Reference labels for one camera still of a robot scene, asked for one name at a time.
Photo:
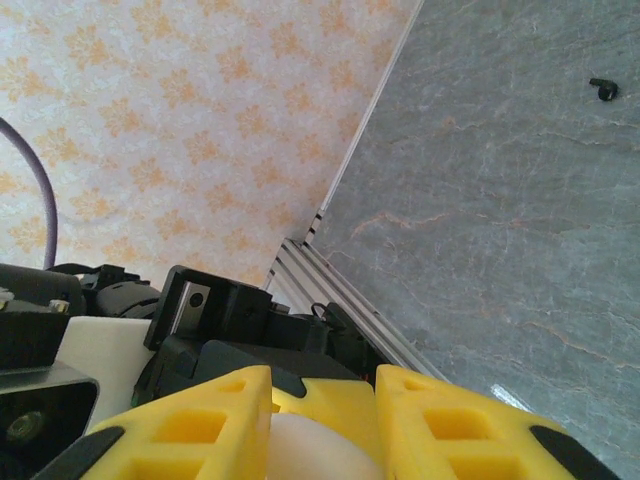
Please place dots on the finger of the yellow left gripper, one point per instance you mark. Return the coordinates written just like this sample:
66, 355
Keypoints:
340, 405

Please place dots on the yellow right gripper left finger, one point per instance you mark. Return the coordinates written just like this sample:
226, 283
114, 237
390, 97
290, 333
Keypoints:
245, 435

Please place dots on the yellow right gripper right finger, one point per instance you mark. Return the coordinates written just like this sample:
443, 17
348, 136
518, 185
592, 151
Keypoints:
400, 440

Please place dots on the white earbud charging case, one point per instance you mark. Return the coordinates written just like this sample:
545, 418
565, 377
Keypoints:
320, 450

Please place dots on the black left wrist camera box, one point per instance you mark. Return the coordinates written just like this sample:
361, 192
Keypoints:
235, 305

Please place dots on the aluminium side rail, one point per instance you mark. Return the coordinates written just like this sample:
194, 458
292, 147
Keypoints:
340, 300

